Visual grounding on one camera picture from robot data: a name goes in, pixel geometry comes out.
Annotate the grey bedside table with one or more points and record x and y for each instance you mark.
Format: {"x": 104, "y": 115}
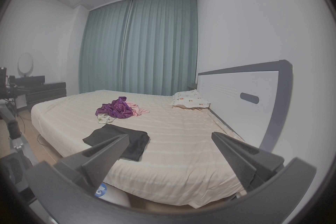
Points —
{"x": 192, "y": 86}

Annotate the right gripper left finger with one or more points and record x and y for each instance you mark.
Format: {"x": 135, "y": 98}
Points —
{"x": 105, "y": 157}

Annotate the pink garment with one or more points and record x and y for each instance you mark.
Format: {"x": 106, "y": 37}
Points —
{"x": 137, "y": 110}

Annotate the black T-shirt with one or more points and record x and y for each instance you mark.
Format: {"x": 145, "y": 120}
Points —
{"x": 136, "y": 142}

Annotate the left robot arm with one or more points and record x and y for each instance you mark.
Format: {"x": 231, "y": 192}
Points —
{"x": 12, "y": 125}

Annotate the bed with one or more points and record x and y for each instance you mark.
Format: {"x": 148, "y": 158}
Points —
{"x": 183, "y": 139}

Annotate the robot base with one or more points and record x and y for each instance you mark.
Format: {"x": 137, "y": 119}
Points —
{"x": 115, "y": 195}

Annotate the black chest of drawers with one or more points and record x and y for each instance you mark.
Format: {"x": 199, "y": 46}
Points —
{"x": 48, "y": 91}

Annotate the round white mirror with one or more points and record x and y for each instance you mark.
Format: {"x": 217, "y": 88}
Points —
{"x": 25, "y": 64}

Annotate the white printed garment green trim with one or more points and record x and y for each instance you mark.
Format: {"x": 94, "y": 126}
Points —
{"x": 104, "y": 119}

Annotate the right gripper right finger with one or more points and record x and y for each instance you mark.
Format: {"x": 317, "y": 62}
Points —
{"x": 241, "y": 160}

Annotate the purple satin garment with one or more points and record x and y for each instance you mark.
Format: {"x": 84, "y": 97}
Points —
{"x": 118, "y": 108}

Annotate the white printed pillow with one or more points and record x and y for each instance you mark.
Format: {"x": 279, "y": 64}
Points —
{"x": 190, "y": 99}

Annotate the blue-green curtain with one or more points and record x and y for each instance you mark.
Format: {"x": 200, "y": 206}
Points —
{"x": 105, "y": 47}
{"x": 162, "y": 44}

